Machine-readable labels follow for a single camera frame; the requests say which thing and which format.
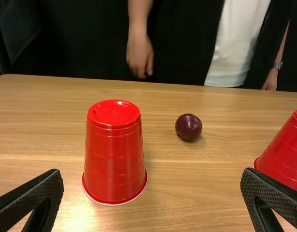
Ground red cup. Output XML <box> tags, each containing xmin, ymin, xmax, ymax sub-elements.
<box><xmin>253</xmin><ymin>108</ymin><xmax>297</xmax><ymax>194</ymax></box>
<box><xmin>82</xmin><ymin>99</ymin><xmax>148</xmax><ymax>206</ymax></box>

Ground dark purple ball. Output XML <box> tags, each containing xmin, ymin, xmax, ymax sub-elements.
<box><xmin>175</xmin><ymin>113</ymin><xmax>203</xmax><ymax>142</ymax></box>

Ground person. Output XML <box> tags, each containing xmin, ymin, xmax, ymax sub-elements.
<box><xmin>126</xmin><ymin>0</ymin><xmax>295</xmax><ymax>92</ymax></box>

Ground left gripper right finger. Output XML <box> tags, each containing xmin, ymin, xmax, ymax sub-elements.
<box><xmin>240</xmin><ymin>167</ymin><xmax>297</xmax><ymax>232</ymax></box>

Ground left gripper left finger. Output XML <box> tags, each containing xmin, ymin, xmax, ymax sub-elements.
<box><xmin>0</xmin><ymin>168</ymin><xmax>64</xmax><ymax>232</ymax></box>

